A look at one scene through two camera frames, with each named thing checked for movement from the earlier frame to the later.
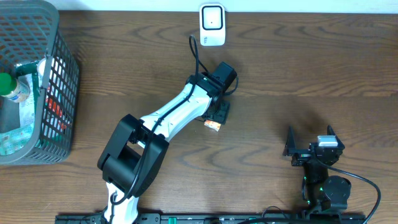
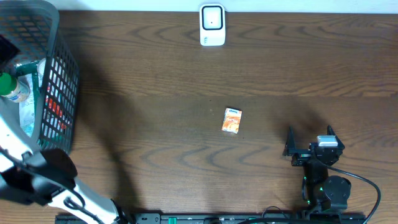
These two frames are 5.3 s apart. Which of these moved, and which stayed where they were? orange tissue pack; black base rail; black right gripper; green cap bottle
Moved: orange tissue pack
Stayed: black base rail; green cap bottle; black right gripper
